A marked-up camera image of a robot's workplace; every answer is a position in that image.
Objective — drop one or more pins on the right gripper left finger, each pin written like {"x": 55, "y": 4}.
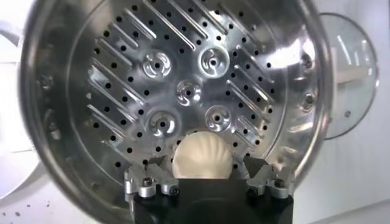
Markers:
{"x": 166, "y": 184}

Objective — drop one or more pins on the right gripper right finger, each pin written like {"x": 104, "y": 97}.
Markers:
{"x": 259, "y": 182}

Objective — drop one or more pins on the white pleated baozi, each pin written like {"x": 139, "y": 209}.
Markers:
{"x": 201, "y": 158}

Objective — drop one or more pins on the round glass pot lid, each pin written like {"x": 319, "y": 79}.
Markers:
{"x": 350, "y": 100}

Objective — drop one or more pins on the perforated steel steamer basket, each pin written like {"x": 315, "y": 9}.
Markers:
{"x": 122, "y": 76}

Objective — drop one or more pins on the scattered dark crumbs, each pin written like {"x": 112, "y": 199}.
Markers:
{"x": 17, "y": 214}

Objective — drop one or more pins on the large white plate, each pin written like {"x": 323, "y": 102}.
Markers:
{"x": 15, "y": 121}

